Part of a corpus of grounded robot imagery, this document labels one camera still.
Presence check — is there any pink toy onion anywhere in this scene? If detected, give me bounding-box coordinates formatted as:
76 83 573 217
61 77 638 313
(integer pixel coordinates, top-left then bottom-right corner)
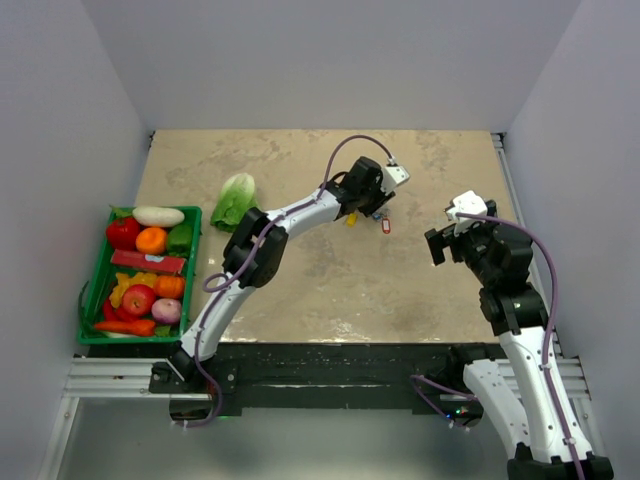
151 298 182 325

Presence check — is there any green lettuce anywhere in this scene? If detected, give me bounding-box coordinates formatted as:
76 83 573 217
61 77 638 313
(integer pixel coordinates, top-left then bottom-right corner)
210 172 258 233

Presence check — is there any red toy apple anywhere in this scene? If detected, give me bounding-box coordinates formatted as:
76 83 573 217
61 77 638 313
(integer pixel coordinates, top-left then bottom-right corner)
121 284 156 317

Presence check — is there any green toy pepper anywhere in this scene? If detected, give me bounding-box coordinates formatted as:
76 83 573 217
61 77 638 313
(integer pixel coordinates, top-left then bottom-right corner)
166 223 194 258

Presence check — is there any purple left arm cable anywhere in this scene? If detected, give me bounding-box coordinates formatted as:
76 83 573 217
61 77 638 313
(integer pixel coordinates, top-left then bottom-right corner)
169 135 396 429

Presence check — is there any yellow toy pepper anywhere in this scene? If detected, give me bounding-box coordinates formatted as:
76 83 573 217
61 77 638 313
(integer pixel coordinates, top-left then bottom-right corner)
109 272 158 309

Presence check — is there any red toy tomato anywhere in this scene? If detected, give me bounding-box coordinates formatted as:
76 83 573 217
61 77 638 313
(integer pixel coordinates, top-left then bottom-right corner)
105 216 141 251

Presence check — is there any green plastic basket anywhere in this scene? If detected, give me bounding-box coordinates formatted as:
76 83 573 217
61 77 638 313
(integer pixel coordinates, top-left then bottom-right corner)
77 206 202 345

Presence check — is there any orange toy orange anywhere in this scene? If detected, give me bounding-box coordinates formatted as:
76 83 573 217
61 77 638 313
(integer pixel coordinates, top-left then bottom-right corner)
135 227 168 255

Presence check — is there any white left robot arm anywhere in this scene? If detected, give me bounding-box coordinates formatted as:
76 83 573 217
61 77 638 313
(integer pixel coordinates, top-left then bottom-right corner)
166 156 409 392

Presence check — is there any orange toy carrot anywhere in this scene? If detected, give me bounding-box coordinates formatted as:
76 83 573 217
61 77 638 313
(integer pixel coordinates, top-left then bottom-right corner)
94 319 156 337

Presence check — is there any red toy chili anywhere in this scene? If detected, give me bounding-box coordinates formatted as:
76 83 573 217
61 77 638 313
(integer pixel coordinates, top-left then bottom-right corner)
102 299 137 323

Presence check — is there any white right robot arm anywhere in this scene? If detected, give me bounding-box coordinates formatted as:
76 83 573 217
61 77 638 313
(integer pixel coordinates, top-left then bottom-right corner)
425 215 614 479

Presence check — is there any key bunch with red carabiner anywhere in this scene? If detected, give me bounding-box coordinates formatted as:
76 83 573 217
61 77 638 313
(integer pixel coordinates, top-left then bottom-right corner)
345 209 391 235

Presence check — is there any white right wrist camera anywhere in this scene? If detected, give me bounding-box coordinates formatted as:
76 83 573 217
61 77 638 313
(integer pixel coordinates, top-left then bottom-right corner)
444 190 489 224

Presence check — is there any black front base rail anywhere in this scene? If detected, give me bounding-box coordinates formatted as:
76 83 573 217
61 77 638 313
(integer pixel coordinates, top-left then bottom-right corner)
148 342 506 418

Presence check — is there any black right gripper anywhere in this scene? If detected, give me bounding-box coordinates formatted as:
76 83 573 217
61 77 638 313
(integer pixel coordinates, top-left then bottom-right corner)
425 214 497 285

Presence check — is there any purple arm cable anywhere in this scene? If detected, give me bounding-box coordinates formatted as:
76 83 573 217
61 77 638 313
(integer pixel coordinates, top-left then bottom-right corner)
454 212 586 480
169 135 396 429

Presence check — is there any red box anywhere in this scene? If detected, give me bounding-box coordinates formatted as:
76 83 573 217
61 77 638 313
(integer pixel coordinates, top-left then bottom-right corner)
111 250 187 275

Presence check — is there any orange toy pumpkin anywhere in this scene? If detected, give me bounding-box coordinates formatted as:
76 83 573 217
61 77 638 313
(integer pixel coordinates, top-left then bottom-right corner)
153 275 186 300

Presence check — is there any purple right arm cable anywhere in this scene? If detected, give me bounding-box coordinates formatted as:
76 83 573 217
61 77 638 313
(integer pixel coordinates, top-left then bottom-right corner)
454 212 586 480

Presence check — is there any white toy radish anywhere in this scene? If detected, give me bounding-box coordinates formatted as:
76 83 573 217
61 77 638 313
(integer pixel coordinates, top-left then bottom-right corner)
132 206 185 228

